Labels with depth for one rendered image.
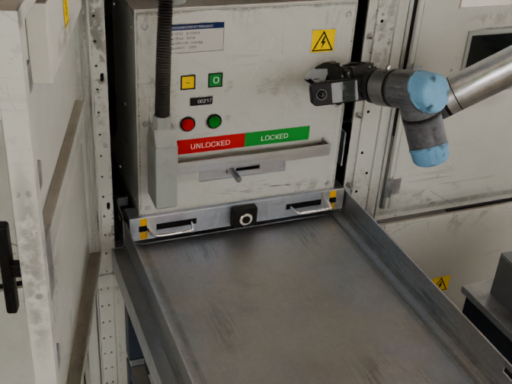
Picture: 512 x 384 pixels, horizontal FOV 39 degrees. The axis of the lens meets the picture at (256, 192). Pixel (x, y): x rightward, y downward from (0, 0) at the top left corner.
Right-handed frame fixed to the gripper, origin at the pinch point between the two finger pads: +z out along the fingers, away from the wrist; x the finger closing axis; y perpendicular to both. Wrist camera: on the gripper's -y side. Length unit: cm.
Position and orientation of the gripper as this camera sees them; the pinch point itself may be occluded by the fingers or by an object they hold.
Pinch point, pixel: (306, 80)
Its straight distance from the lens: 162.5
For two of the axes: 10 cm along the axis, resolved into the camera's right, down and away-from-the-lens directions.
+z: -5.9, -2.0, 7.8
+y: 8.0, -2.6, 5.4
